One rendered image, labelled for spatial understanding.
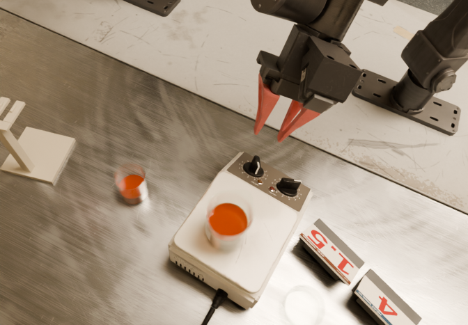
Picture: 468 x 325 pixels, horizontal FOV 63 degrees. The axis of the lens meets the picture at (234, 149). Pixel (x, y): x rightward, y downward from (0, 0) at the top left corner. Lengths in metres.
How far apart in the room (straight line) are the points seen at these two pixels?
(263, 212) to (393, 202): 0.25
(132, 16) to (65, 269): 0.51
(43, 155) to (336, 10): 0.47
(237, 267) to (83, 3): 0.63
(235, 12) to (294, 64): 0.43
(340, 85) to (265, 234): 0.21
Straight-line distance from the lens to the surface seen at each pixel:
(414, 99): 0.76
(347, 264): 0.59
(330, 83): 0.39
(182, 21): 0.84
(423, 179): 0.72
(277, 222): 0.50
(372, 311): 0.56
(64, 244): 0.59
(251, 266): 0.48
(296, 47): 0.44
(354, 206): 0.64
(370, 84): 0.79
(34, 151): 0.67
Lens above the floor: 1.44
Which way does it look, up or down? 58 degrees down
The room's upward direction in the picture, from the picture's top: 11 degrees clockwise
